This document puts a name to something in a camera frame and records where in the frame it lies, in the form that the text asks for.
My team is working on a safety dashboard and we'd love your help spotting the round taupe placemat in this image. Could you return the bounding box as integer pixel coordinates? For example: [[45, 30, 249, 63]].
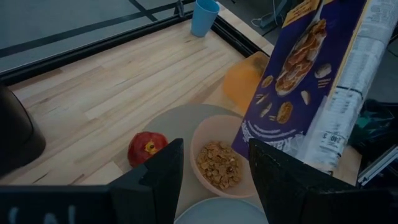
[[142, 103, 268, 218]]

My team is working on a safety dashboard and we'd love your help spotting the light blue plastic cup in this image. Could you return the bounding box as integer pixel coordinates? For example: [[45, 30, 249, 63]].
[[190, 0, 221, 38]]

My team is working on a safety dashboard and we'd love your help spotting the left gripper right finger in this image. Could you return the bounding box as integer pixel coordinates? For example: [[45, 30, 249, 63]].
[[248, 138, 356, 224]]

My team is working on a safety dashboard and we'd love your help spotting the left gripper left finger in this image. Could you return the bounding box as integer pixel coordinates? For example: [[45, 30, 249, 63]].
[[109, 138, 185, 224]]

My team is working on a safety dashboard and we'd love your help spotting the black frame bracket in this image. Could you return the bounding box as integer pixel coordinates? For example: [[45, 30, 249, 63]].
[[174, 0, 187, 18]]

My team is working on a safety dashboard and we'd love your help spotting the grey round plate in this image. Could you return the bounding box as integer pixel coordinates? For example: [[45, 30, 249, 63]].
[[174, 196, 270, 224]]

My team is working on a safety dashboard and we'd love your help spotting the translucent pink bowl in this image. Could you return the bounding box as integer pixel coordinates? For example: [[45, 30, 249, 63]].
[[189, 114, 259, 199]]

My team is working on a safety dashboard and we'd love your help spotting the cereal flakes heap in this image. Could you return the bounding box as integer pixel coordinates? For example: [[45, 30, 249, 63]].
[[196, 141, 243, 190]]

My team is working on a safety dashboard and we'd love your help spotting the red apple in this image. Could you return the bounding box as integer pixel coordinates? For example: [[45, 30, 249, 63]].
[[127, 131, 169, 169]]

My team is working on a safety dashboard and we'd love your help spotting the raisin bran cereal box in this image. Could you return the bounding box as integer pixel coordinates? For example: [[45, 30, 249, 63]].
[[231, 0, 398, 175]]

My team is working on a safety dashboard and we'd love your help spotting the black two-slot toaster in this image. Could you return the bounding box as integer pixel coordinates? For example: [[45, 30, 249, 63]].
[[0, 81, 47, 177]]

